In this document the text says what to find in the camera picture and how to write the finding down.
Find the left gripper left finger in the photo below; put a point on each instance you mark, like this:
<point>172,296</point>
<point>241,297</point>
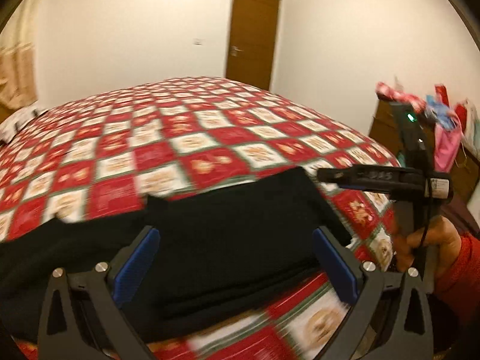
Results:
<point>81,316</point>

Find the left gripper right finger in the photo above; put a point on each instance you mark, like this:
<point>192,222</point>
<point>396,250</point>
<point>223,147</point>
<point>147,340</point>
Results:
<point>392,306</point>

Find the black pants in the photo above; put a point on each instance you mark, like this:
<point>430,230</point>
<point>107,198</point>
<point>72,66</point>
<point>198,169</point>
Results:
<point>221,253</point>

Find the right hand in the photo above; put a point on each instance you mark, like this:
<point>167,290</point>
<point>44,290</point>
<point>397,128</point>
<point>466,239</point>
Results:
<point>441,234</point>

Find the pile of colourful clothes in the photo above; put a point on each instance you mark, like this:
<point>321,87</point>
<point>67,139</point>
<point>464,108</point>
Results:
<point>454,127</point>

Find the red patchwork bedspread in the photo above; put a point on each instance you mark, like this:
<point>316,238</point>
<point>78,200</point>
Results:
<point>98,156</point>

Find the white patterned pillow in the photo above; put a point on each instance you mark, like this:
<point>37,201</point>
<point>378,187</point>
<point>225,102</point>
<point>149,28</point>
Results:
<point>18,120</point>

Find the brown wooden door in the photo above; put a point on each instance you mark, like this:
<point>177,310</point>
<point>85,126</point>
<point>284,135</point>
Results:
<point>252,40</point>

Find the beige curtain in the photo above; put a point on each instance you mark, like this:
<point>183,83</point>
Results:
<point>18,87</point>

